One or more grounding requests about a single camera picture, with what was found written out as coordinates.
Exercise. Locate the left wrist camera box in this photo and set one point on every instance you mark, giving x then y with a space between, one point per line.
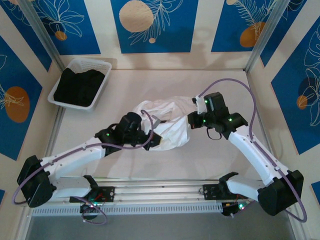
155 122

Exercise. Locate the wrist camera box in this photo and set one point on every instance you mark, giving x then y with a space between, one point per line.
200 106
155 122

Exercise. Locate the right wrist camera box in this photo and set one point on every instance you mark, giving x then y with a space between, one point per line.
200 106

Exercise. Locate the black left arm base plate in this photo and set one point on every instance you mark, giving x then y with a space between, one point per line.
110 193

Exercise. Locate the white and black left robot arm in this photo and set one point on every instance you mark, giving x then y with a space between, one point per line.
72 160

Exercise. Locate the aluminium side rail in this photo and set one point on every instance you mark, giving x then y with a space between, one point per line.
56 125

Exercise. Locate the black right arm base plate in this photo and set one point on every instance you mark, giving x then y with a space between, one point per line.
208 192

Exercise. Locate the black garment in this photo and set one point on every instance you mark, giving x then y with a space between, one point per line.
80 87

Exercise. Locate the white table cover sheet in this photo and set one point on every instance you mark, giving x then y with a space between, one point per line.
162 165

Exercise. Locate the white t-shirt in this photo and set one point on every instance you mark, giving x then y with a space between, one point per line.
175 135

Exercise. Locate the aluminium corner post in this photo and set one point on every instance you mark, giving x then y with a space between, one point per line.
42 32
265 32

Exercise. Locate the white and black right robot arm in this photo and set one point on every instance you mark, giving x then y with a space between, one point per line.
250 155

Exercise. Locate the aluminium front rail frame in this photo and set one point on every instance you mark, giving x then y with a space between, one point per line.
162 192

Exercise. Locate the white plastic laundry basket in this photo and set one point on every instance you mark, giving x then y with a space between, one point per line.
56 98

